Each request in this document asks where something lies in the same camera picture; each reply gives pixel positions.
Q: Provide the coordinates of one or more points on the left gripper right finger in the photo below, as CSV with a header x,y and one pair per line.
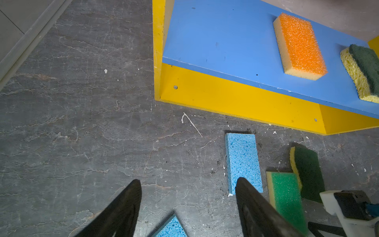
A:
x,y
258,218

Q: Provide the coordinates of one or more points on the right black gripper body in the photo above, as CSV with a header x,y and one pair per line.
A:
x,y
357,215

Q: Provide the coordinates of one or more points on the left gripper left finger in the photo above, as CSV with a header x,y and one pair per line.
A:
x,y
120,217

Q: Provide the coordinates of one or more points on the green yellow sponge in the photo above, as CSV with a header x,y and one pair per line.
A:
x,y
285,197

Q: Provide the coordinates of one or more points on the dark green curved sponge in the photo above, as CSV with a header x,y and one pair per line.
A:
x,y
362,64
305,164

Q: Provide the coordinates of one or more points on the orange sponge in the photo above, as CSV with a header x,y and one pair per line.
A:
x,y
298,48

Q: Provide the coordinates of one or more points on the yellow shelf unit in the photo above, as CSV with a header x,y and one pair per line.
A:
x,y
222,57

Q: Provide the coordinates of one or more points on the light blue sponge front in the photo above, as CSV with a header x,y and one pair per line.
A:
x,y
170,228

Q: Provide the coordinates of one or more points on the light blue sponge middle row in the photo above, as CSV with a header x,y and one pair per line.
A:
x,y
242,161

